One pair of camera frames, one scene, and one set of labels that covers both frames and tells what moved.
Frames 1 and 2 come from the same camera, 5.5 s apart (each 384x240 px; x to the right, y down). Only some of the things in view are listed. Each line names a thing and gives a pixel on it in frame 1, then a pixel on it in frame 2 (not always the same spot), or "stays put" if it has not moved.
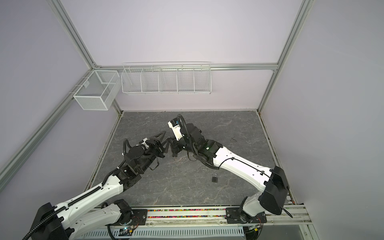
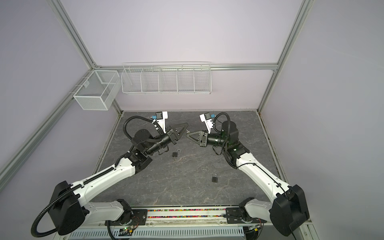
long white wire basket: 166,78 stays put
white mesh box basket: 98,91 stays put
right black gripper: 176,144 → 202,143
